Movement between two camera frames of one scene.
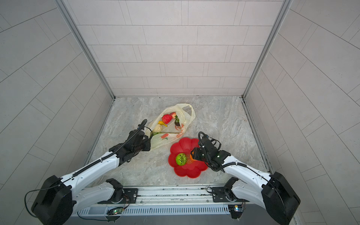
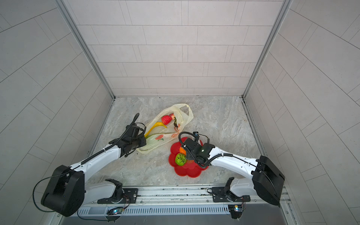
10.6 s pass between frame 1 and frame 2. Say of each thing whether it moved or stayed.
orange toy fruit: moved
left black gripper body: moved
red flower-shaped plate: stayed
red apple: stayed
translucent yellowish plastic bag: stayed
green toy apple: stayed
